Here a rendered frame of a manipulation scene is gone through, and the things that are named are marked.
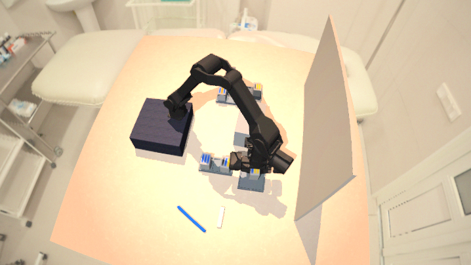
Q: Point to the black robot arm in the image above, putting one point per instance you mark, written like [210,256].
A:
[265,139]

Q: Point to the blue thin bar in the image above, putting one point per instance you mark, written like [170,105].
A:
[191,219]

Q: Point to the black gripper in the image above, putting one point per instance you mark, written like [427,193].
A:
[243,163]

